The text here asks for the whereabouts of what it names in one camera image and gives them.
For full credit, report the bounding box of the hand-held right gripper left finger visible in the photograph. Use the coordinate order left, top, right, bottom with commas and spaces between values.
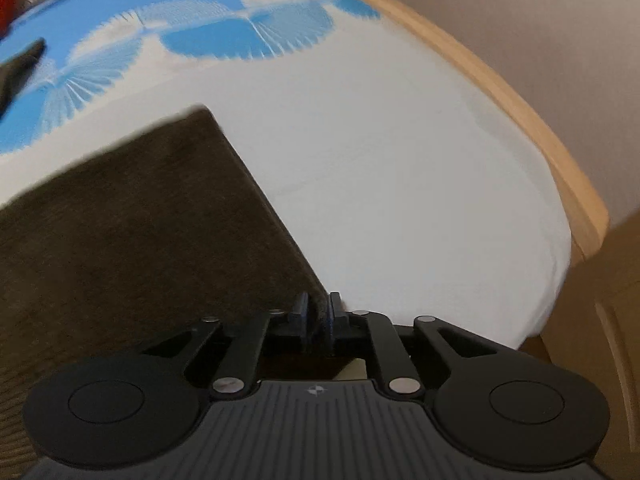
142, 292, 322, 401

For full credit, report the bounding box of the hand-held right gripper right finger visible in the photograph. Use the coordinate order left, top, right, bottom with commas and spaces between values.
323, 290, 501, 402

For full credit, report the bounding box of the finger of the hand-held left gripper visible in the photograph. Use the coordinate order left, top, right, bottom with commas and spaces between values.
0, 38, 47, 118

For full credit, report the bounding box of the red folded cloth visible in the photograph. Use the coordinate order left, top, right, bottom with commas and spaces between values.
0, 0, 22, 32

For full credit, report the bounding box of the blue and white printed blanket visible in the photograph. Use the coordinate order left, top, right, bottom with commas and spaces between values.
0, 0, 573, 352

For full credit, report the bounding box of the wooden bed frame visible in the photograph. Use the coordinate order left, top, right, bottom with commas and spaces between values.
289, 0, 612, 267

